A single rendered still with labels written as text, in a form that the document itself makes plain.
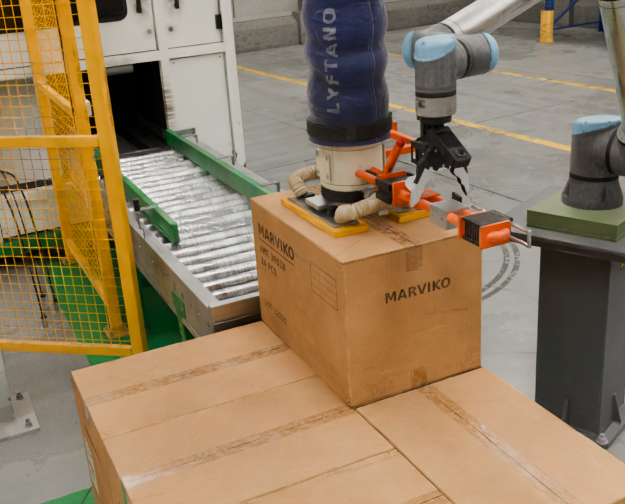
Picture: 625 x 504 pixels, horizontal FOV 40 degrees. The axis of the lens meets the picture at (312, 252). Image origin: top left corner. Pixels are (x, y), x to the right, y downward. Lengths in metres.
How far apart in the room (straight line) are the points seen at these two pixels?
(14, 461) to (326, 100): 1.76
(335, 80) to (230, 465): 0.96
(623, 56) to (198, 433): 1.49
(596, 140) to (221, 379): 1.33
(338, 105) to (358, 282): 0.45
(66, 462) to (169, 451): 1.09
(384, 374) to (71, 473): 1.31
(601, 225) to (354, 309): 0.92
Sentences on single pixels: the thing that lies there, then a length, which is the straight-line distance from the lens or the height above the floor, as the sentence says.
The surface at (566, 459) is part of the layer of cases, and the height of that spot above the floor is 0.54.
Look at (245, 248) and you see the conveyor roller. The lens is 3.26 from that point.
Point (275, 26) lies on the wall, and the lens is 12.38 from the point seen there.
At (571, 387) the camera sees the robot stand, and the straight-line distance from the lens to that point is 3.02.
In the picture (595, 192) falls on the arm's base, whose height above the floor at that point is 0.86.
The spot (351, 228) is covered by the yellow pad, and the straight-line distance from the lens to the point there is 2.16.
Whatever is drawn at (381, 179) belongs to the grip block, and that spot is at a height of 1.09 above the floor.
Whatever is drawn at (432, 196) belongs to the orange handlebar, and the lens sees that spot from 1.99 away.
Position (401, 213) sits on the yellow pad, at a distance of 2.25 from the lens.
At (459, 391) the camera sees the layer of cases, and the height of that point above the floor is 0.54.
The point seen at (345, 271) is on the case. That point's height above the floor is 0.92.
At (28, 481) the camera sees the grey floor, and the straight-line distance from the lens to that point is 3.11.
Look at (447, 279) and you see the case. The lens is 2.18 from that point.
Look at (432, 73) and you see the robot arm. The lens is 1.87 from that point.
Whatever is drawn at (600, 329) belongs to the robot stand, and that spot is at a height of 0.42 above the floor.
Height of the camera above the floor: 1.70
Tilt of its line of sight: 22 degrees down
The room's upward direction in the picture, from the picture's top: 4 degrees counter-clockwise
